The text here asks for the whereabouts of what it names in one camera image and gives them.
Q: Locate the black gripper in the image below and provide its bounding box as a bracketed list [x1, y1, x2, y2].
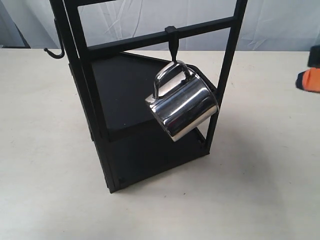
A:
[295, 45, 320, 94]

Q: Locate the stainless steel mug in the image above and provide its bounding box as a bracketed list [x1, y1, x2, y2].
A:
[145, 60, 220, 142]

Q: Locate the black plastic clip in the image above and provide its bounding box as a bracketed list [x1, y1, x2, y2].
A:
[165, 26, 179, 62]

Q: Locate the black metal shelf rack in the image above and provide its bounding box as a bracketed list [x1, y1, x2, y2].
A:
[50, 0, 247, 193]

